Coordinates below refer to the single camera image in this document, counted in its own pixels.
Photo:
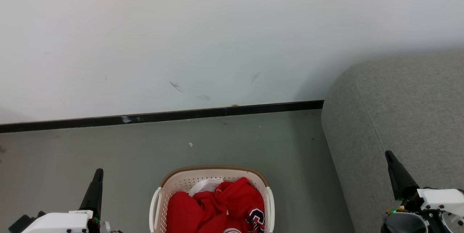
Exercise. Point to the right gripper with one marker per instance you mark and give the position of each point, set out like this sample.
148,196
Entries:
417,222

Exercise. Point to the red fleece garment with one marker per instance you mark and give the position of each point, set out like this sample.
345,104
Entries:
195,213

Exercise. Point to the red printed jersey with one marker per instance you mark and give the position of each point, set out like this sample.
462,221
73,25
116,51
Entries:
246,204

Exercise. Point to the cream perforated plastic laundry basket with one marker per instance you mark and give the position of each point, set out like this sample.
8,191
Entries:
214,175

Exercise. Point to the white garment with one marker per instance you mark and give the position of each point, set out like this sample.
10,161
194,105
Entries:
204,186

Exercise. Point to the black wall baseboard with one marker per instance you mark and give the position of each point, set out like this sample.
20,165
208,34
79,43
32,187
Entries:
163,116

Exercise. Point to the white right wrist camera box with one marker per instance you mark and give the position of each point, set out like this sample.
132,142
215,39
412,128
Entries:
442,196

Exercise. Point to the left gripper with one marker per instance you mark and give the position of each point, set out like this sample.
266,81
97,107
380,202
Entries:
96,225

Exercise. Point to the grey fabric sofa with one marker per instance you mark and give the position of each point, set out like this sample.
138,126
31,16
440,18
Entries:
395,117

